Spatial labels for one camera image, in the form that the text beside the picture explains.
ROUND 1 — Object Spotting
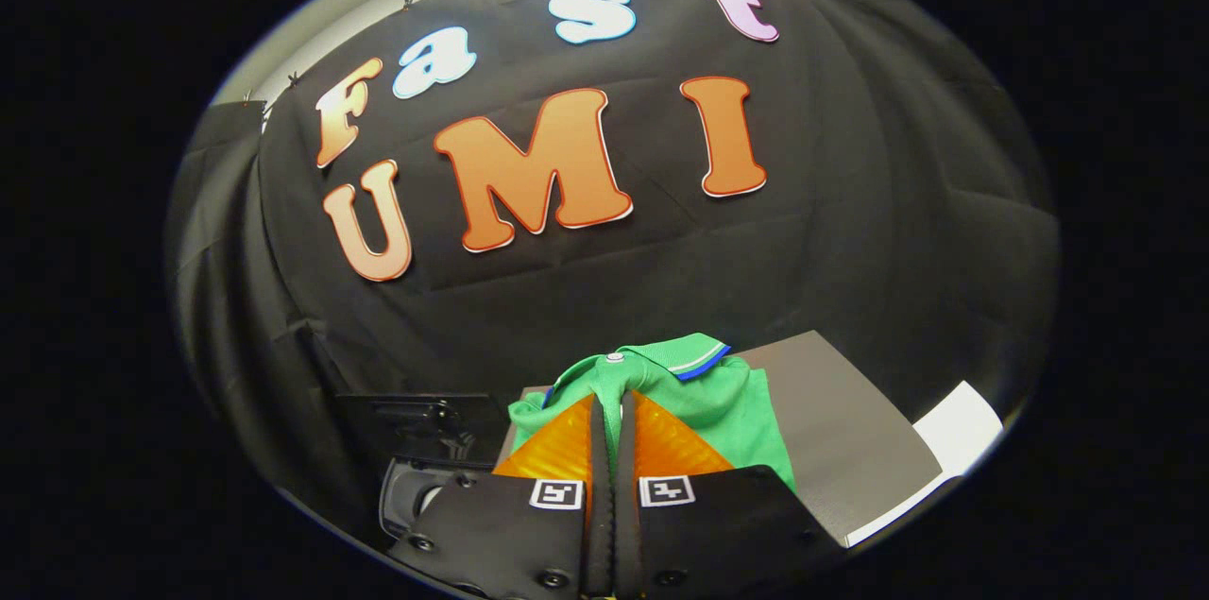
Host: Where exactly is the white flat board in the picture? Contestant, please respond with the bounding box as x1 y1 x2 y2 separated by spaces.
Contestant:
911 381 1004 478

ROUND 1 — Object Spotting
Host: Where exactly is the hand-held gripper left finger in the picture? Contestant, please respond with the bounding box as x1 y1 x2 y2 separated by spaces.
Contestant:
387 392 616 600

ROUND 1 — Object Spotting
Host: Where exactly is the row of cloth clips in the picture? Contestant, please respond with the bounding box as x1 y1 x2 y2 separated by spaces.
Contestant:
241 0 809 105

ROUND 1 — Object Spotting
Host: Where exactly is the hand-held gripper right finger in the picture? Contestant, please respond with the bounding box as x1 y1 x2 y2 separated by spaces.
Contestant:
615 389 846 600

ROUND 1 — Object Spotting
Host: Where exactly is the black backdrop cloth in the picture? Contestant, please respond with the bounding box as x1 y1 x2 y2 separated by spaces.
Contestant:
170 0 1059 525

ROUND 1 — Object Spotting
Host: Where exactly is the green polo shirt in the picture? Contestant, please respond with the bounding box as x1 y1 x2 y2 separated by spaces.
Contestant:
508 333 796 492

